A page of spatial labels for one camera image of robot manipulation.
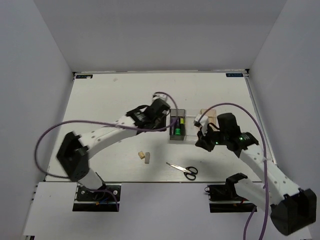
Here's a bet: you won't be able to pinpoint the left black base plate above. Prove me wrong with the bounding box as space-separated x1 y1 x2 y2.
72 184 122 213

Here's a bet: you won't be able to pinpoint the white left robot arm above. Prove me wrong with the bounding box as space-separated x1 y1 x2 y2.
56 98 170 200

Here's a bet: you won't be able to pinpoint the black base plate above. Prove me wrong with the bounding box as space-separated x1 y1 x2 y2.
204 184 255 213
72 184 122 213

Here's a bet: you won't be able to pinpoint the left blue corner label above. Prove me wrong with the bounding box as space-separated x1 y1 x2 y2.
75 74 93 79

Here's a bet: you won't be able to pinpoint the tan eraser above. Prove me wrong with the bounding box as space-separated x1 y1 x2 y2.
138 151 145 159

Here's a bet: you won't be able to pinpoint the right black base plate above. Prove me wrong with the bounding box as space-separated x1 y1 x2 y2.
204 184 255 213

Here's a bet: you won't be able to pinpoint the grey eraser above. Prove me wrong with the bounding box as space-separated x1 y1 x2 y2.
144 152 151 164

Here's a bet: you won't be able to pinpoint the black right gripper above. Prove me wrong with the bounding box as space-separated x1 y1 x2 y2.
194 124 228 152

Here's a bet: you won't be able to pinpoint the green highlighter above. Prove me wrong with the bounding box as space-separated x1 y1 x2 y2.
174 118 181 136

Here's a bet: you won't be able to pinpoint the blue corner label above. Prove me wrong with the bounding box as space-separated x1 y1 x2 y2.
225 72 244 78
75 74 93 79

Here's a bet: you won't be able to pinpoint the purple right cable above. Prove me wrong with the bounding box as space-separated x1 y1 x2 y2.
194 102 271 240

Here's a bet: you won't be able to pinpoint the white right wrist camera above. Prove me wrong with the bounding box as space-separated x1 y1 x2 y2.
193 114 209 136

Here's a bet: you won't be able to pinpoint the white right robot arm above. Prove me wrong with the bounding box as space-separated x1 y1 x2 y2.
194 113 317 236

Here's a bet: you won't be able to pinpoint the orange plastic container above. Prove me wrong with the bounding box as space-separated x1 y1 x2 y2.
199 108 217 125

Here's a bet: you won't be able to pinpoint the clear plastic container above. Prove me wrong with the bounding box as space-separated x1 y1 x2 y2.
184 109 201 145

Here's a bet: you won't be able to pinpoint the black handled scissors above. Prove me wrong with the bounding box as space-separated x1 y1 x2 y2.
166 162 198 181

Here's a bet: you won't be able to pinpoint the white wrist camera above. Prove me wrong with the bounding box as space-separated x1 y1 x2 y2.
193 114 209 136
152 92 168 102

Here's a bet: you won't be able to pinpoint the dark grey plastic container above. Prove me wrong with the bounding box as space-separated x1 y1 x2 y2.
169 109 186 141

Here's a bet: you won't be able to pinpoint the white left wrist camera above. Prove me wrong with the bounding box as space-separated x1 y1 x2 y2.
152 92 168 102

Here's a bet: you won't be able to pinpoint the purple highlighter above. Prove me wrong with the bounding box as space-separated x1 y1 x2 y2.
170 117 176 136

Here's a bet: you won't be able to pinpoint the right blue corner label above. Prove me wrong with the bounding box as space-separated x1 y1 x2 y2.
225 72 244 78

